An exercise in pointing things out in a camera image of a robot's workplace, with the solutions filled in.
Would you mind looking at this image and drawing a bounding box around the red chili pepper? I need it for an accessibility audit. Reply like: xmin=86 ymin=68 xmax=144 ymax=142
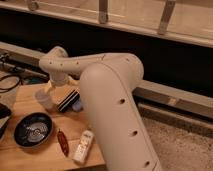
xmin=57 ymin=130 xmax=69 ymax=156

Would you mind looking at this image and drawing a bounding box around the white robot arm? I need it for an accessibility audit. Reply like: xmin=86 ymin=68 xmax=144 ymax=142
xmin=39 ymin=46 xmax=163 ymax=171

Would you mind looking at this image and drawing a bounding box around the metal bracket middle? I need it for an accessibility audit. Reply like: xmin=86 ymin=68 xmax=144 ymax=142
xmin=98 ymin=0 xmax=108 ymax=24

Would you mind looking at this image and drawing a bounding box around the translucent white cup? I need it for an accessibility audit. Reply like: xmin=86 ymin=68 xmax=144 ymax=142
xmin=35 ymin=89 xmax=54 ymax=110

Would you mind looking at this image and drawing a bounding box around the white squeeze bottle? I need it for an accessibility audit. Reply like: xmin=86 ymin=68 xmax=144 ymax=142
xmin=73 ymin=130 xmax=94 ymax=164

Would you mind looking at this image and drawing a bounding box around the metal bracket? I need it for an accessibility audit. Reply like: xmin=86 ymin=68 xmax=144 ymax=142
xmin=157 ymin=0 xmax=176 ymax=35
xmin=98 ymin=0 xmax=108 ymax=24

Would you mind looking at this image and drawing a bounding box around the black cable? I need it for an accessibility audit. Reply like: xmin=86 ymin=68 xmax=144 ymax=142
xmin=0 ymin=73 xmax=23 ymax=94

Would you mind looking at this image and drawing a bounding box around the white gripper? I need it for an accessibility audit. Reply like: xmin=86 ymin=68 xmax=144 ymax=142
xmin=44 ymin=72 xmax=79 ymax=94

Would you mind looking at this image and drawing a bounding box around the metal bracket right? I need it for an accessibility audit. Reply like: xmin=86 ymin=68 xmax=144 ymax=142
xmin=157 ymin=0 xmax=176 ymax=35

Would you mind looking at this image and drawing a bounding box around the dark ceramic bowl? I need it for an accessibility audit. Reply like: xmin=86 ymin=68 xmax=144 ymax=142
xmin=14 ymin=112 xmax=53 ymax=148

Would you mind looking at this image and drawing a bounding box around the black object at left edge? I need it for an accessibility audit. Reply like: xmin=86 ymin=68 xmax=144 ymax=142
xmin=0 ymin=103 xmax=11 ymax=139

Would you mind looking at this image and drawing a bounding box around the black striped box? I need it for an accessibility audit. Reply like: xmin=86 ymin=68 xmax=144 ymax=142
xmin=57 ymin=90 xmax=80 ymax=113

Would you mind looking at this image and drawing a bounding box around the small blue block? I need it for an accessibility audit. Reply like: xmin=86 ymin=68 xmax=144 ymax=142
xmin=72 ymin=101 xmax=83 ymax=112

